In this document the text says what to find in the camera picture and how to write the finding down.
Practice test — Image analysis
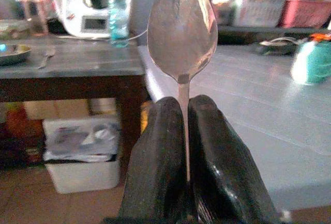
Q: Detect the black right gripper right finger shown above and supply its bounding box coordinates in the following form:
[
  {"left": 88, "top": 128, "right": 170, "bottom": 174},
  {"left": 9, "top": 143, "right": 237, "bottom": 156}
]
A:
[{"left": 187, "top": 94, "right": 282, "bottom": 224}]

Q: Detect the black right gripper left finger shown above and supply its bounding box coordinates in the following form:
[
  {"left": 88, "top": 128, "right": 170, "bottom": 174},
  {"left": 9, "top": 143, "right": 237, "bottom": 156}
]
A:
[{"left": 118, "top": 96, "right": 191, "bottom": 224}]

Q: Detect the silver metal spoon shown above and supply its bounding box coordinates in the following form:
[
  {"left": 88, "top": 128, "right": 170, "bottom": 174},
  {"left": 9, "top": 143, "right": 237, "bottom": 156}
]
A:
[{"left": 146, "top": 0, "right": 219, "bottom": 184}]

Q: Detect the dark wooden table leg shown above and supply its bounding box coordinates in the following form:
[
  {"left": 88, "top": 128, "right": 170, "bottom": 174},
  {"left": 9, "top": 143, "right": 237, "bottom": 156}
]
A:
[{"left": 113, "top": 75, "right": 152, "bottom": 182}]

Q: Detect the grey folding table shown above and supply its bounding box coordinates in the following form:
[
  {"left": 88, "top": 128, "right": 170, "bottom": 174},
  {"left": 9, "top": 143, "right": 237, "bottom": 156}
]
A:
[{"left": 136, "top": 43, "right": 331, "bottom": 212}]

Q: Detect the white plastic bin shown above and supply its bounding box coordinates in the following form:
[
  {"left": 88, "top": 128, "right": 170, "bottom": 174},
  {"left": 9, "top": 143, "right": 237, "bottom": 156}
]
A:
[{"left": 42, "top": 117, "right": 122, "bottom": 195}]

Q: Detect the teal roll with orange top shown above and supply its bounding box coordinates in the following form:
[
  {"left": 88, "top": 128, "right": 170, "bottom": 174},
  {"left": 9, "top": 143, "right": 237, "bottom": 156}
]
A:
[{"left": 290, "top": 33, "right": 331, "bottom": 85}]

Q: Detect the clear blue-capped water bottle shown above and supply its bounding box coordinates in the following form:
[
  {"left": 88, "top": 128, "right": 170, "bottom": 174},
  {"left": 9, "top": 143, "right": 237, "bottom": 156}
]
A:
[{"left": 107, "top": 0, "right": 130, "bottom": 49}]

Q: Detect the silver fork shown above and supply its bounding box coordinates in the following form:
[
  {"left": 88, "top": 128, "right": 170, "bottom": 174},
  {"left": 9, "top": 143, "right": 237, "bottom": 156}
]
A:
[{"left": 37, "top": 44, "right": 57, "bottom": 70}]

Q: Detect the white kitchen cooking machine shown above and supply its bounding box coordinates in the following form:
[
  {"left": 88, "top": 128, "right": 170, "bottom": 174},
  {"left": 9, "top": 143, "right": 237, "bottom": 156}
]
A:
[{"left": 60, "top": 0, "right": 131, "bottom": 39}]

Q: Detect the red plastic basket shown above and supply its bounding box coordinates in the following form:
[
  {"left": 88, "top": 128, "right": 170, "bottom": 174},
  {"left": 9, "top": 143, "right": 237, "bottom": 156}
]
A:
[{"left": 278, "top": 0, "right": 331, "bottom": 29}]

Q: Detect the stainless steel plate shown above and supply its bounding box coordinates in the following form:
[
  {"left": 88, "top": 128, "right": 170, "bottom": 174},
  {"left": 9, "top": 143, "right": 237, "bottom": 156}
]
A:
[{"left": 0, "top": 43, "right": 34, "bottom": 67}]

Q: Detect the pink transparent tumbler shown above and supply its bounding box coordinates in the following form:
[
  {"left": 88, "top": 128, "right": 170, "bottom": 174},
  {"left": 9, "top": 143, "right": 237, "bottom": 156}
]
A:
[{"left": 21, "top": 0, "right": 49, "bottom": 36}]

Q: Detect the white power cable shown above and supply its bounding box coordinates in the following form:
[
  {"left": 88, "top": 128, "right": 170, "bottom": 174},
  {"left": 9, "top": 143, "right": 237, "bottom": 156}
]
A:
[{"left": 126, "top": 30, "right": 150, "bottom": 41}]

